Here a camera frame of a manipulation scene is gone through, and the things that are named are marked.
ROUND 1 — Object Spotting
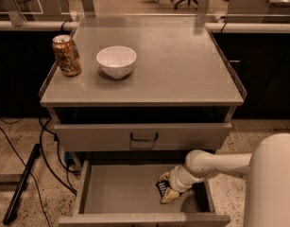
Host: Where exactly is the white ceramic bowl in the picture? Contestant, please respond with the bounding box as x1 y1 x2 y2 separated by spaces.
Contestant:
96 45 137 79

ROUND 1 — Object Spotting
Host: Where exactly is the black bar on floor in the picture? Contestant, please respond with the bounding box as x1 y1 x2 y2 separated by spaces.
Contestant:
3 144 40 225

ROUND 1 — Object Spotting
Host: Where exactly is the dark blue rxbar wrapper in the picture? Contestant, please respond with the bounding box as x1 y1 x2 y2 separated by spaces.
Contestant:
156 181 169 198

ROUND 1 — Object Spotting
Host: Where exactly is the grey drawer cabinet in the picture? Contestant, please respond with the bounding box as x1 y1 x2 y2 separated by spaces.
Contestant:
39 14 248 227

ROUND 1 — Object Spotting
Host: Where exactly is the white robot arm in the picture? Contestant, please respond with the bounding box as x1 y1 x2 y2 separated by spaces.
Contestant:
157 133 290 227

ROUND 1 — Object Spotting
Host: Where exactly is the grey open middle drawer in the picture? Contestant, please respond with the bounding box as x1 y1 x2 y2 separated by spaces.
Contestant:
59 151 230 227

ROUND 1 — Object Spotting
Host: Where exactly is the grey top drawer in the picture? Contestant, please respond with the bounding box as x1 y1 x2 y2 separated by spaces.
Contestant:
54 123 231 151

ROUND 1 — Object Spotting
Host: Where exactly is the white horizontal rail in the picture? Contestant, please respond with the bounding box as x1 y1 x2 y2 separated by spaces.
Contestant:
0 21 290 34

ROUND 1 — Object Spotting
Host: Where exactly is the orange soda can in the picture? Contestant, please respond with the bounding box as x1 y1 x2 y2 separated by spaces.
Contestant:
52 35 81 77

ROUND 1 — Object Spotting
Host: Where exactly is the thin black floor cable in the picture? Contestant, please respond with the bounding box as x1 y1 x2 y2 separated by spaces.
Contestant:
0 117 53 227

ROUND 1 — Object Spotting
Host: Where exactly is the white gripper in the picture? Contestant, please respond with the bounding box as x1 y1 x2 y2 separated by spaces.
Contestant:
158 165 201 204

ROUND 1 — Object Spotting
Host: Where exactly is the black drawer handle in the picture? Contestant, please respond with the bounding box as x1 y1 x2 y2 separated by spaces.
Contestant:
129 132 159 143

